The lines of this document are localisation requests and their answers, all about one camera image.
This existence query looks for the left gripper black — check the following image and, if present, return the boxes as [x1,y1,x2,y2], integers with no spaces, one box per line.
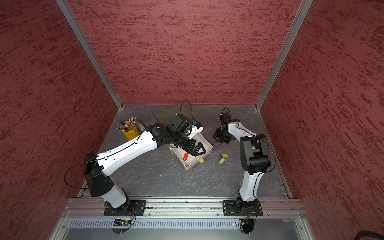
[171,131,206,157]

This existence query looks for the white drawer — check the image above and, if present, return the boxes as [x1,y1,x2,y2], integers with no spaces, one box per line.
[169,133,213,171]

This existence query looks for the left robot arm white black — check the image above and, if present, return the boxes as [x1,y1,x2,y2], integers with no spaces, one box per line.
[84,114,206,210]

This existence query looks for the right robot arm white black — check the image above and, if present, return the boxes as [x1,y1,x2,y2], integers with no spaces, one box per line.
[214,112,272,216]

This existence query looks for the yellow pencil cup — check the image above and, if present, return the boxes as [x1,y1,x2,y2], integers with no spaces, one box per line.
[122,125,140,141]

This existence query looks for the pencils in cup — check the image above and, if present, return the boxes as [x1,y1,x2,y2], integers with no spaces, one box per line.
[114,117,137,132]

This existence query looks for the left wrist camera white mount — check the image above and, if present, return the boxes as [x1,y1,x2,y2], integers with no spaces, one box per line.
[188,120,204,139]

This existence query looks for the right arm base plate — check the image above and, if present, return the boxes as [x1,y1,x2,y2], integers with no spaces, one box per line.
[222,199,263,217]

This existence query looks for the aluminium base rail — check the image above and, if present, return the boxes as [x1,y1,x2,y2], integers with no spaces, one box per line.
[51,197,312,240]

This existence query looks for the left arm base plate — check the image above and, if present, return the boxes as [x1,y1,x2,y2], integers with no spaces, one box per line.
[104,200,147,217]

